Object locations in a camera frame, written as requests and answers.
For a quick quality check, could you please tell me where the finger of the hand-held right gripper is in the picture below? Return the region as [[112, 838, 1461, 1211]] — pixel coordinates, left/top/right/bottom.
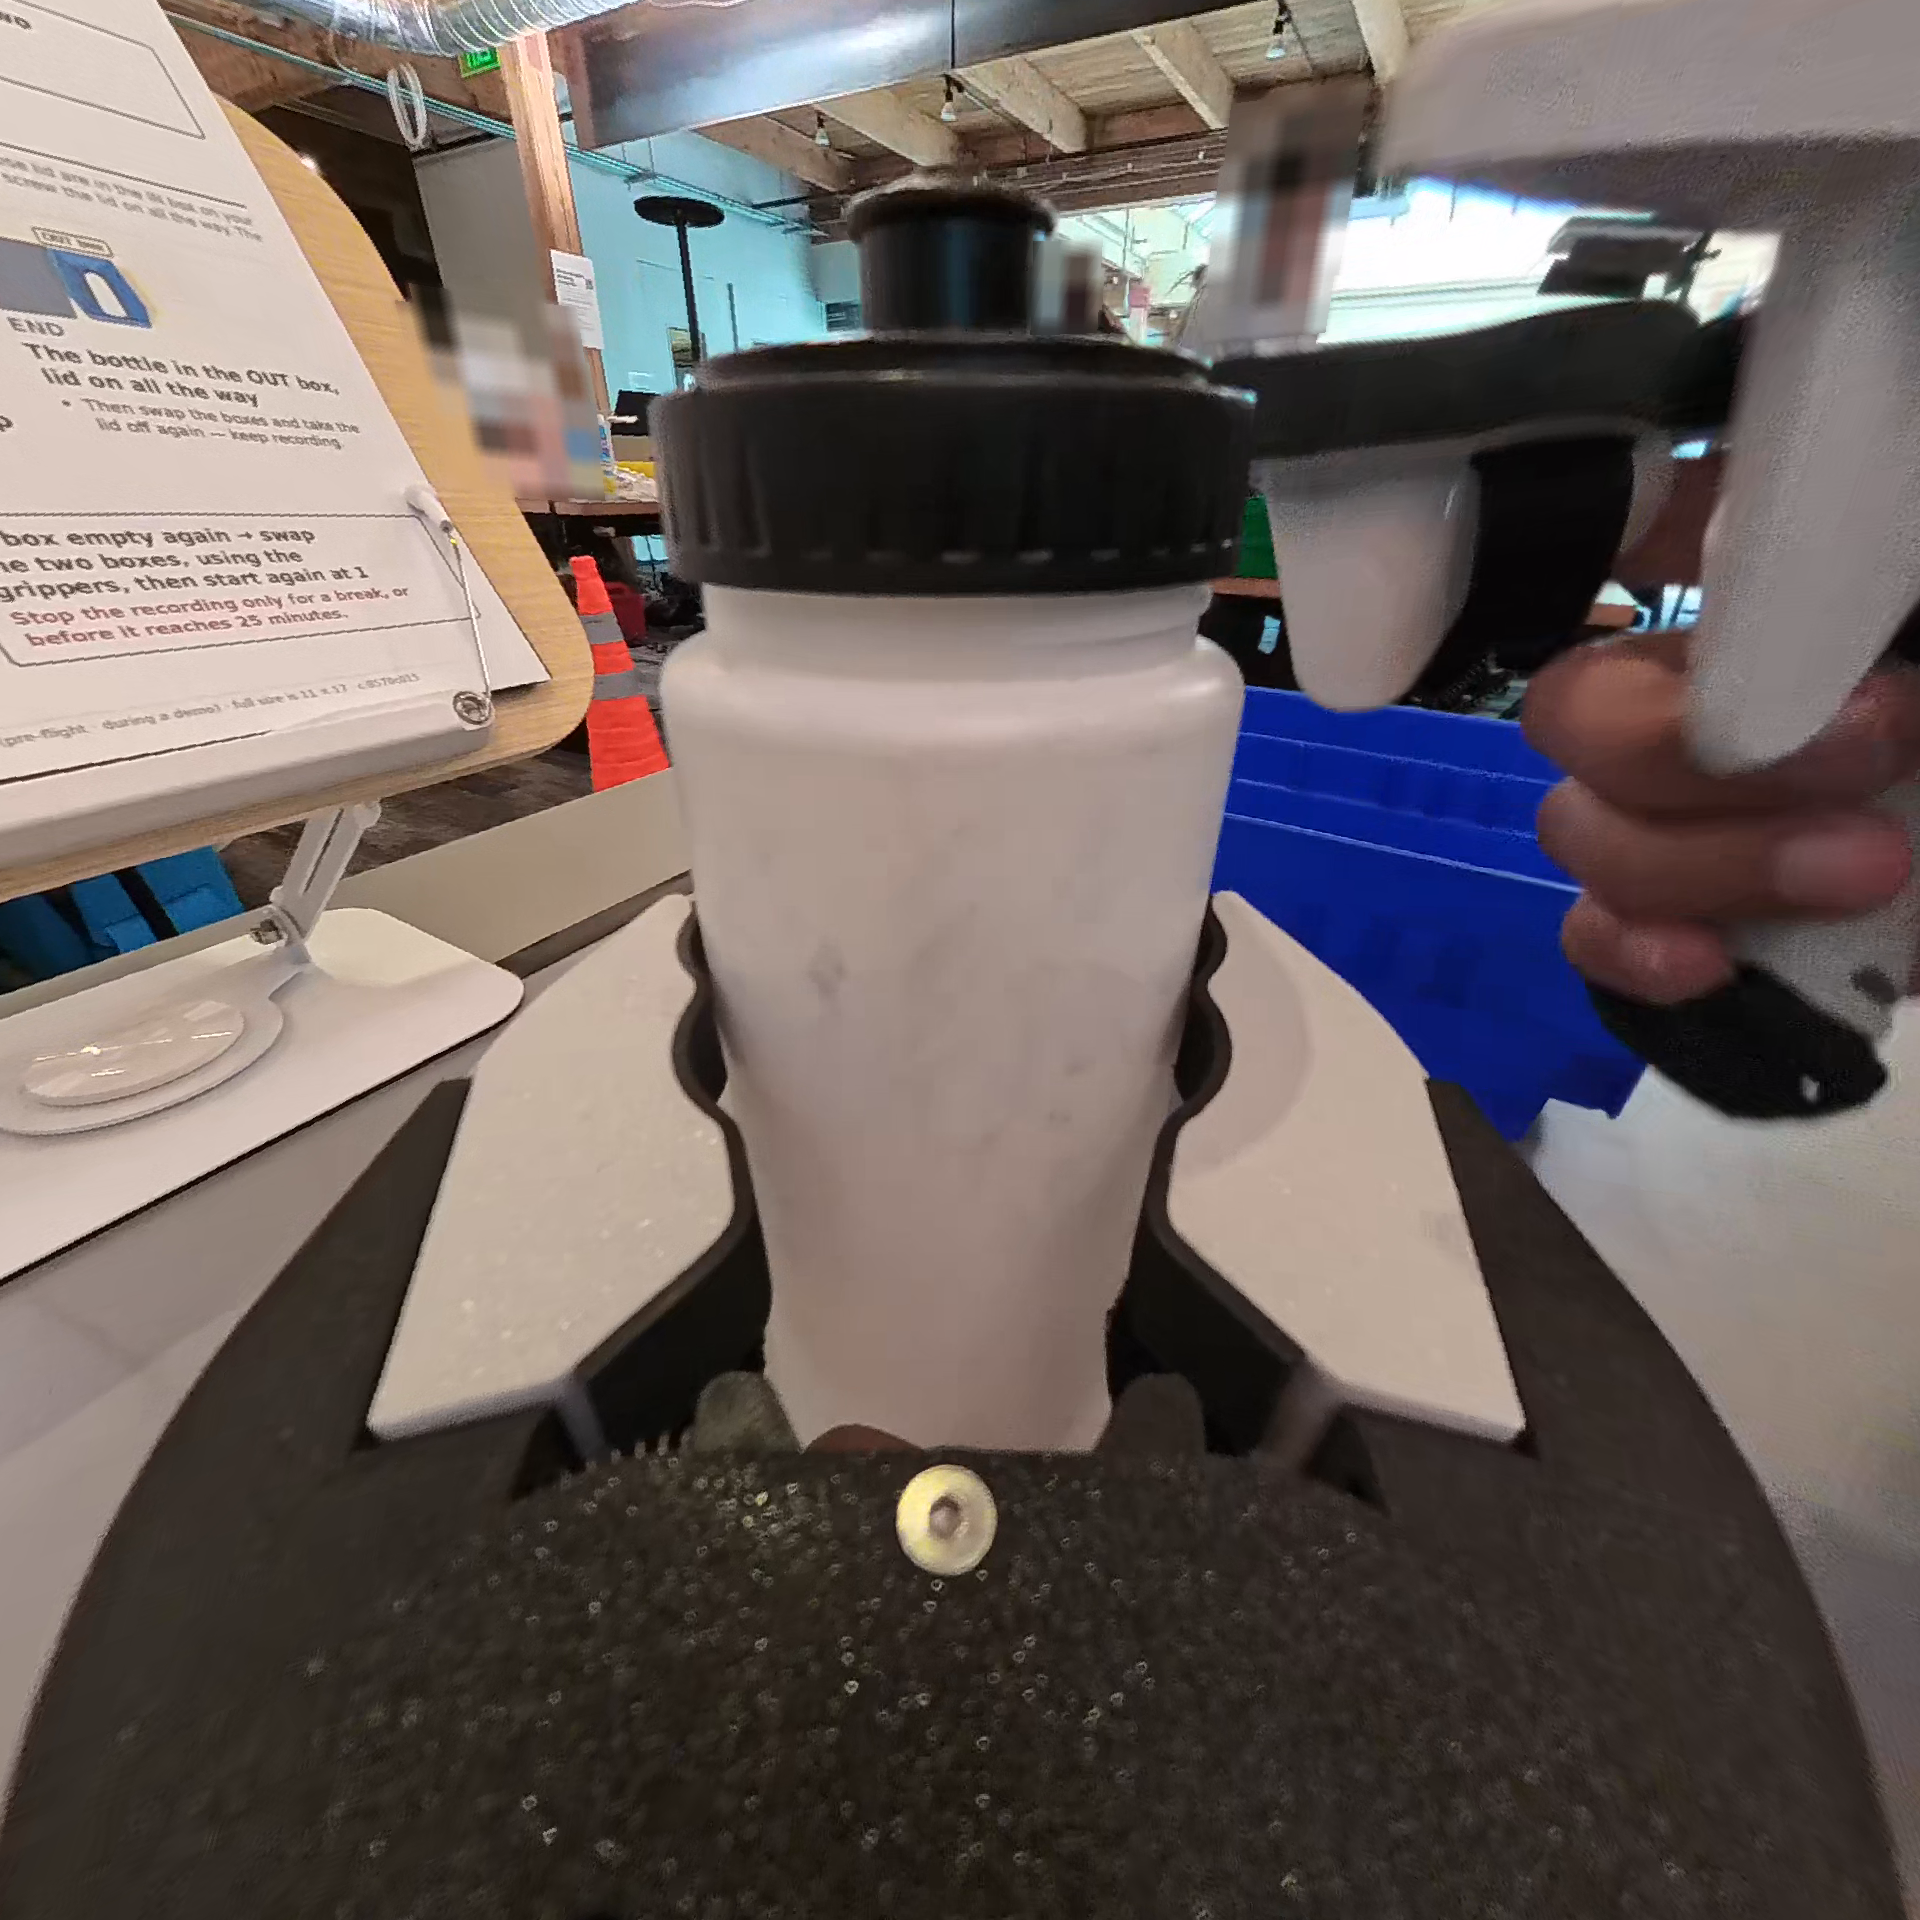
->
[[1356, 0, 1920, 195], [1212, 297, 1754, 470]]

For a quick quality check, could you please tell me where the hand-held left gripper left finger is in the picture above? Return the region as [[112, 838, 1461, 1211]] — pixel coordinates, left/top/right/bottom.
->
[[365, 894, 774, 1446]]

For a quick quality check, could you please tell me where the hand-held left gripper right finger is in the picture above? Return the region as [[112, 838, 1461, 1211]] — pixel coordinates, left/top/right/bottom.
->
[[1109, 893, 1529, 1464]]

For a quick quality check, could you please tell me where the blue plastic bin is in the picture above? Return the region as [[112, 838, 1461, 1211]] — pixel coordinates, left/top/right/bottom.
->
[[1207, 684, 1648, 1146]]

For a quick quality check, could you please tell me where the white plastic bottle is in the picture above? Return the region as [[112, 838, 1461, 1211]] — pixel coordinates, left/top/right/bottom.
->
[[658, 577, 1247, 1454]]

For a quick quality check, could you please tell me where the black bottle lid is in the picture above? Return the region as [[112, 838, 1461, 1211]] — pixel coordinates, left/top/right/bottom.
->
[[649, 169, 1260, 596]]

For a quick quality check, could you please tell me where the person's right hand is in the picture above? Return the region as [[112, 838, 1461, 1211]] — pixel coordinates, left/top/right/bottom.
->
[[1517, 631, 1920, 1008]]

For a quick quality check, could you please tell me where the orange traffic cone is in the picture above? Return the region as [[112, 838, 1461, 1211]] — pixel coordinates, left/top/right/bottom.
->
[[565, 555, 674, 797]]

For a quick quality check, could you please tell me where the blue bag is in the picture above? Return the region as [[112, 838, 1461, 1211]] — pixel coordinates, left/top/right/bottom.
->
[[0, 844, 246, 993]]

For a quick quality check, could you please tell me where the wooden clipboard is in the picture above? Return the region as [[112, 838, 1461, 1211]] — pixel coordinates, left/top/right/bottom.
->
[[0, 97, 597, 907]]

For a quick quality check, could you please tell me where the black floor lamp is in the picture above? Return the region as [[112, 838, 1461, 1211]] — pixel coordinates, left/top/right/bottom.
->
[[632, 190, 732, 366]]

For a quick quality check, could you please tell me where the instruction sheet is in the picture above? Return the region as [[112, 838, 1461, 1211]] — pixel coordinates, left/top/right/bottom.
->
[[0, 0, 552, 791]]

